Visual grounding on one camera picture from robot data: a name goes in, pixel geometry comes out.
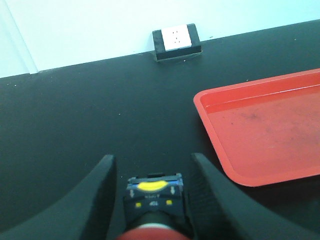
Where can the black white power socket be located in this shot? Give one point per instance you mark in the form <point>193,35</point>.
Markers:
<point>176,42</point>

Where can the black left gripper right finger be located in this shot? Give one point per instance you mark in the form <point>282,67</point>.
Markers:
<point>221,211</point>

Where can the red plastic tray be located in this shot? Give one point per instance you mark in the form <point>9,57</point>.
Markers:
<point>265,131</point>

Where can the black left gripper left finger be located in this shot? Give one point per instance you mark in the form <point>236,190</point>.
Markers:
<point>84,213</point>

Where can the red mushroom push button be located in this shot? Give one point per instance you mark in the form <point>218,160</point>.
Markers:
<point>155,208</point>

